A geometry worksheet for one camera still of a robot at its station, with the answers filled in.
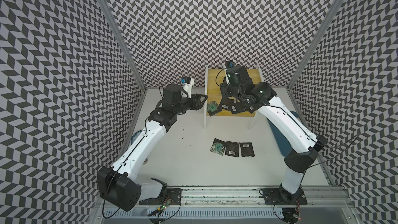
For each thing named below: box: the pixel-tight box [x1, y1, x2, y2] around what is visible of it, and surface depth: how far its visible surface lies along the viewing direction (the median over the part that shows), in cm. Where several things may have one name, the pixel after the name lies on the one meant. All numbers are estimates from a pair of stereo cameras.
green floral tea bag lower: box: [206, 100, 219, 113], surface depth 90 cm
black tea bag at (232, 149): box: [224, 140, 240, 158], surface depth 91 cm
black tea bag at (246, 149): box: [239, 142, 255, 158], surface depth 90 cm
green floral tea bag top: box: [209, 137, 227, 156], surface depth 91 cm
